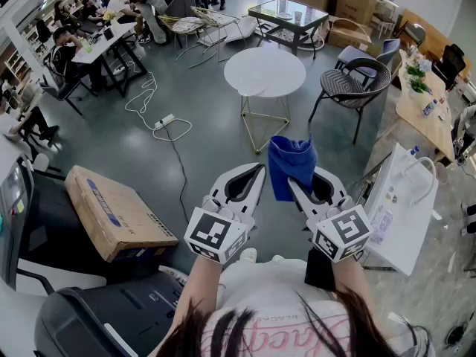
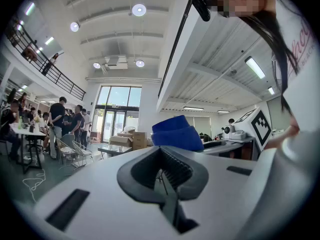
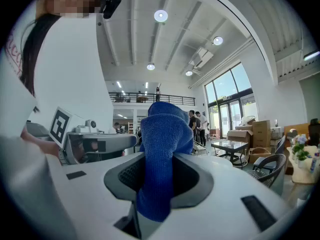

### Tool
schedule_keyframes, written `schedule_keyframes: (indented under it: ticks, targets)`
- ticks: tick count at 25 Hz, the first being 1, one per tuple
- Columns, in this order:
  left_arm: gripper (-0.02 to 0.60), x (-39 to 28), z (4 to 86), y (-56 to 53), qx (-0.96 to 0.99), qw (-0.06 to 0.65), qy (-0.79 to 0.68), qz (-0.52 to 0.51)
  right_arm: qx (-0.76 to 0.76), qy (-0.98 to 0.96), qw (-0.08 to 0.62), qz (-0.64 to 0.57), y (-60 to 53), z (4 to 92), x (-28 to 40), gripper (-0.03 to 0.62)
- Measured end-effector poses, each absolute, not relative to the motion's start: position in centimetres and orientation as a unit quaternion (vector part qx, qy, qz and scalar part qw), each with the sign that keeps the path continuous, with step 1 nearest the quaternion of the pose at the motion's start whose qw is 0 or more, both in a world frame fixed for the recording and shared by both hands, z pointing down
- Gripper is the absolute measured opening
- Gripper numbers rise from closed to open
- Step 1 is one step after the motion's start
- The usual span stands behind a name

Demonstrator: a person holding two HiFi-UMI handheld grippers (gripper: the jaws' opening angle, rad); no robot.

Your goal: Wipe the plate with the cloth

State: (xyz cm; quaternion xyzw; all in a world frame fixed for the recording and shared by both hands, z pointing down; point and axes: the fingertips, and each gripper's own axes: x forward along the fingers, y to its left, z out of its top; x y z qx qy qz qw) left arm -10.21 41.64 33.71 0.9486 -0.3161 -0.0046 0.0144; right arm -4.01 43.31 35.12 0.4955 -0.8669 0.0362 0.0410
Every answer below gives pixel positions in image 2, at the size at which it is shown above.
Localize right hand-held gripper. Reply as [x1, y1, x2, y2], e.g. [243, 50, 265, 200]
[202, 107, 273, 153]

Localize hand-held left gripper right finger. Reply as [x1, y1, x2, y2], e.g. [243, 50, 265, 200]
[159, 145, 210, 202]

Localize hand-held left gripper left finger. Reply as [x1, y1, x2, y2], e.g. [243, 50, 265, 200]
[116, 145, 166, 207]

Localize blue cloth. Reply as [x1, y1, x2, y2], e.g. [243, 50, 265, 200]
[151, 114, 205, 153]

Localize person's right forearm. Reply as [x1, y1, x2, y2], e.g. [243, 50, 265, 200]
[264, 116, 301, 151]

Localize tall closed cardboard box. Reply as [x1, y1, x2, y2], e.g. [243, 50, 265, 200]
[132, 131, 148, 151]

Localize open cardboard box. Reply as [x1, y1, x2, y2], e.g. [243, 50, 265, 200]
[108, 134, 134, 149]

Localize grey padded chair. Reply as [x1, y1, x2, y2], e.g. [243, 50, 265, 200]
[60, 133, 76, 145]

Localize person's white printed t-shirt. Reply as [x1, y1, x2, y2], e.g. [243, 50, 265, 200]
[271, 0, 318, 140]

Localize black balcony railing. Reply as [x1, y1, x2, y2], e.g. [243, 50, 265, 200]
[4, 15, 87, 102]
[157, 0, 202, 99]

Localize white ceiling air conditioner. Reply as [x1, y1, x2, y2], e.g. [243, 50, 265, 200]
[103, 55, 129, 70]

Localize white table with black legs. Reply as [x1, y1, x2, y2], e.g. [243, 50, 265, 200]
[9, 123, 47, 175]

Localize person's head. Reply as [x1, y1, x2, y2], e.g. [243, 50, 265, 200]
[211, 0, 277, 19]

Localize cream wire rocking chair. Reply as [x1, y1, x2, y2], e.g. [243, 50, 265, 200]
[71, 139, 95, 168]

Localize wire chair with patterned cushion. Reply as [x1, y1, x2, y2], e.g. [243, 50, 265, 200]
[55, 137, 77, 170]

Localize large glass window wall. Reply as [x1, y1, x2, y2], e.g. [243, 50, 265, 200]
[93, 84, 143, 145]

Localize white floor cable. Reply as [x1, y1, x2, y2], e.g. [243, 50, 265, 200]
[22, 156, 47, 203]

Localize black head-worn camera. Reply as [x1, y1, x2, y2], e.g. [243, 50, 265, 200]
[184, 0, 213, 23]

